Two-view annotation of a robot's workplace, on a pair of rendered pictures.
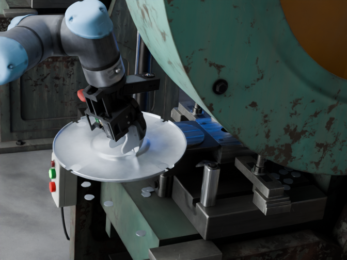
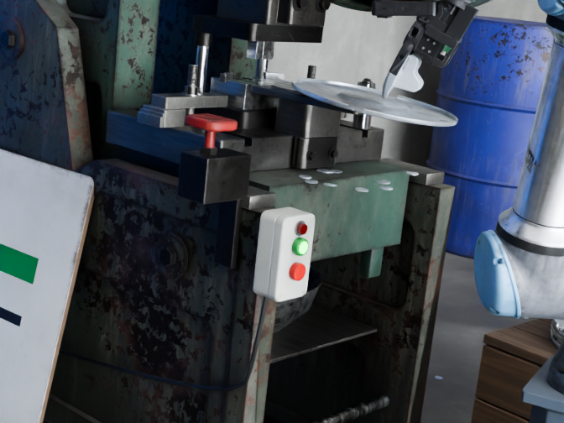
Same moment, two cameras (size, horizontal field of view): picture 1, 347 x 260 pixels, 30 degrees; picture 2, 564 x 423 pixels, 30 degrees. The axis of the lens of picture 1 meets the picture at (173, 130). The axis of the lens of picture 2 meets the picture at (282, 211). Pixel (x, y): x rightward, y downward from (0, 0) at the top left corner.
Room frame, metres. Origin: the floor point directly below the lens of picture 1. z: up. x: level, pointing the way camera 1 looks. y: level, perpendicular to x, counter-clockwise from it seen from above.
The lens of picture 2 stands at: (2.10, 1.71, 0.99)
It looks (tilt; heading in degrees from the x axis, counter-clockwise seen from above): 13 degrees down; 247
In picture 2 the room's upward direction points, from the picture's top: 6 degrees clockwise
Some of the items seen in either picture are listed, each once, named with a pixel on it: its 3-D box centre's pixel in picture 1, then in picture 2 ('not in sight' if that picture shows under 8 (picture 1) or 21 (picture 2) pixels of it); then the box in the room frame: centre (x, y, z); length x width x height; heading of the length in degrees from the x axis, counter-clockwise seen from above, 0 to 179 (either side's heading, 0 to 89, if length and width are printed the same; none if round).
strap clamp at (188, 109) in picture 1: (195, 110); (187, 94); (1.54, -0.05, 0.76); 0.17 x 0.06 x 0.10; 26
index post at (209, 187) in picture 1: (209, 183); (364, 103); (1.18, -0.09, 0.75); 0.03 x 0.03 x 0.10; 26
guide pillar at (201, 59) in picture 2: not in sight; (201, 61); (1.49, -0.15, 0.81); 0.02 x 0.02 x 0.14
